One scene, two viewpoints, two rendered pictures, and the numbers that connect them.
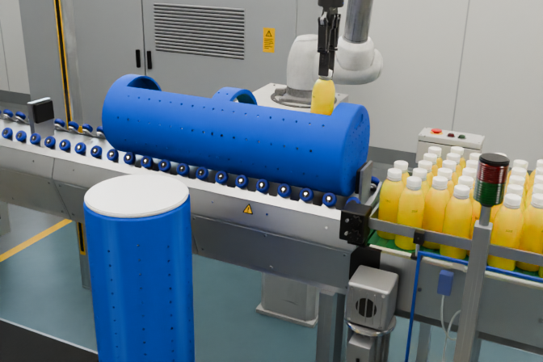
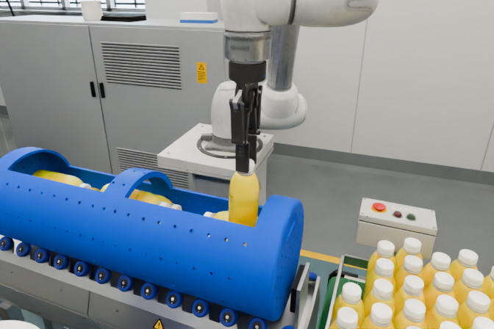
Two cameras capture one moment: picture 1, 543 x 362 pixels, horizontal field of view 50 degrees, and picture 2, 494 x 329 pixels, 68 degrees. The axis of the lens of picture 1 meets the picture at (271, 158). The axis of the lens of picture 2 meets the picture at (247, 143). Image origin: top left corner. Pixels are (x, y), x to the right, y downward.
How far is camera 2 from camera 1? 100 cm
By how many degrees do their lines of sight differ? 5
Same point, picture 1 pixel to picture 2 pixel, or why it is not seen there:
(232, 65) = (172, 95)
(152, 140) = (37, 239)
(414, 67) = (323, 84)
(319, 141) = (240, 267)
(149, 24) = (98, 60)
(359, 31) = (282, 80)
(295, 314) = not seen: outside the picture
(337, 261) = not seen: outside the picture
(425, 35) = (331, 58)
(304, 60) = (227, 109)
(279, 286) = not seen: hidden behind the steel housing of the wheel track
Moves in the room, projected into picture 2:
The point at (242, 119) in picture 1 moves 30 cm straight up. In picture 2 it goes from (139, 225) to (121, 102)
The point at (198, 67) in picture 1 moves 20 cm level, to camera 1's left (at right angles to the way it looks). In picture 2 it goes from (143, 96) to (116, 96)
